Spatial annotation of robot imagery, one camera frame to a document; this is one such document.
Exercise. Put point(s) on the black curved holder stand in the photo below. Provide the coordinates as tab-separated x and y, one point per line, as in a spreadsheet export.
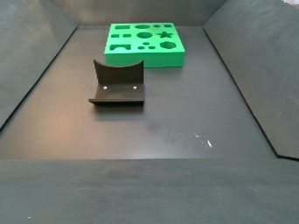
121	84

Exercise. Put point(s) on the green shape sorter block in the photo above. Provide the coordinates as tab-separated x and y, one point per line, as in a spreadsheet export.
149	42

